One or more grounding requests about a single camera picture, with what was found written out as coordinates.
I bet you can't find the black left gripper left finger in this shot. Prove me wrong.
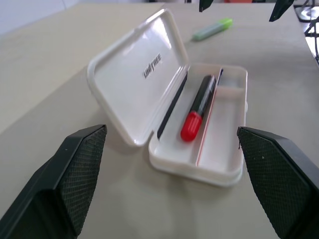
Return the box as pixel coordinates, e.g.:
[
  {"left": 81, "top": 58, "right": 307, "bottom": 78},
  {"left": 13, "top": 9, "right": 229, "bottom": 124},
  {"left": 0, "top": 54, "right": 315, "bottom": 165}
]
[{"left": 0, "top": 124, "right": 108, "bottom": 239}]

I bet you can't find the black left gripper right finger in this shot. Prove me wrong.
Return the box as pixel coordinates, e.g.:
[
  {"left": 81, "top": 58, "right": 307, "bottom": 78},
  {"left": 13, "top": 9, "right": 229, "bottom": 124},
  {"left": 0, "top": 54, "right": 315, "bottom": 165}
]
[{"left": 236, "top": 126, "right": 319, "bottom": 239}]

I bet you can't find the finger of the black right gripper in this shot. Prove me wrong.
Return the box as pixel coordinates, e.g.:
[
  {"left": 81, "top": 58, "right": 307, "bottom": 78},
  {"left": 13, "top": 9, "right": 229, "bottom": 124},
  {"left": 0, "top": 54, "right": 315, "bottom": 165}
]
[
  {"left": 268, "top": 0, "right": 296, "bottom": 22},
  {"left": 198, "top": 0, "right": 214, "bottom": 13}
]

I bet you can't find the green highlighter marker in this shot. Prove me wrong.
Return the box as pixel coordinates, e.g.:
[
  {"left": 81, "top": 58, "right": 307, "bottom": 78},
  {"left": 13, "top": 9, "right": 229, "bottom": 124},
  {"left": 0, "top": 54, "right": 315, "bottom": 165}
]
[{"left": 191, "top": 17, "right": 234, "bottom": 42}]

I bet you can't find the black marker with red cap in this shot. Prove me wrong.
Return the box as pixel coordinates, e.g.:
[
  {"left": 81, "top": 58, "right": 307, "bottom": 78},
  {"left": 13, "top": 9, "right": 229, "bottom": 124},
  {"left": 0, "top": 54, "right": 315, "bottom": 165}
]
[{"left": 180, "top": 74, "right": 217, "bottom": 142}]

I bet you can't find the white plastic pencil case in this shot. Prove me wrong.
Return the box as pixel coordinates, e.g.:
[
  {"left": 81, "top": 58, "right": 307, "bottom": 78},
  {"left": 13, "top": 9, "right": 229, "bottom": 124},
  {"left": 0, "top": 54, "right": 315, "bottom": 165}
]
[{"left": 86, "top": 8, "right": 249, "bottom": 187}]

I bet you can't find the black metal frame stand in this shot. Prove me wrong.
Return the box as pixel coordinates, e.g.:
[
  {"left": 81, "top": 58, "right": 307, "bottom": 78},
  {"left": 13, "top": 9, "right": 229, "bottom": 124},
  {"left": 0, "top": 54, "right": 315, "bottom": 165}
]
[{"left": 293, "top": 0, "right": 319, "bottom": 66}]

